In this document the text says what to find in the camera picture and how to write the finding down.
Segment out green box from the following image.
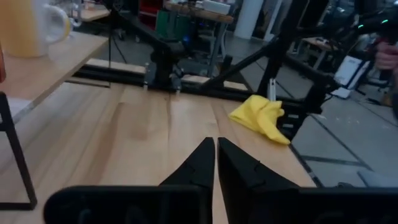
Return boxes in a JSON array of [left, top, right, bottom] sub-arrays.
[[154, 9, 191, 42]]

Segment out yellow and white mug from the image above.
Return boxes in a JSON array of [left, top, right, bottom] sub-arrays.
[[0, 0, 72, 59]]

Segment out black table frame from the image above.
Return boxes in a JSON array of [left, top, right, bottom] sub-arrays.
[[73, 0, 340, 141]]

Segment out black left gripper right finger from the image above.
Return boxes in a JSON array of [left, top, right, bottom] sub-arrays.
[[217, 136, 301, 224]]

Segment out clear glass cup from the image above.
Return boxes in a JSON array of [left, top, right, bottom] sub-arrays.
[[58, 0, 84, 30]]

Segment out person's hand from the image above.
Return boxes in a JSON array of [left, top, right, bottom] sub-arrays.
[[374, 41, 398, 72]]

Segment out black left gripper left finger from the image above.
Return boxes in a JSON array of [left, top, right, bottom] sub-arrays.
[[159, 136, 216, 190]]

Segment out wooden shelf with black legs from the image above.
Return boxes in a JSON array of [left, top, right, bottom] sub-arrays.
[[0, 30, 109, 212]]

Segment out black device with green lights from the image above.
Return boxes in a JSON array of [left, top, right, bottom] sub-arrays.
[[353, 8, 398, 35]]

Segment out white column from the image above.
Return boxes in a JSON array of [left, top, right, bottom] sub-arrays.
[[234, 0, 266, 40]]

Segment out yellow cloth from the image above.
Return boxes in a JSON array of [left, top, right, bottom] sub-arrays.
[[228, 94, 292, 146]]

